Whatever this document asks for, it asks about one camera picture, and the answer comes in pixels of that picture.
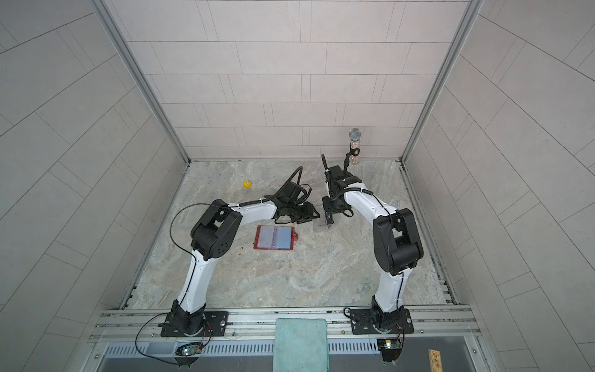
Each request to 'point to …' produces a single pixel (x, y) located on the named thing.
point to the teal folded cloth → (300, 345)
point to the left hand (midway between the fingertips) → (323, 214)
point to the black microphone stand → (353, 152)
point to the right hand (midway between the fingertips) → (330, 208)
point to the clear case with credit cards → (320, 225)
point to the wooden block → (435, 360)
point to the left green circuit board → (189, 349)
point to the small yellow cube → (247, 184)
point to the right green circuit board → (390, 349)
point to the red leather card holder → (275, 238)
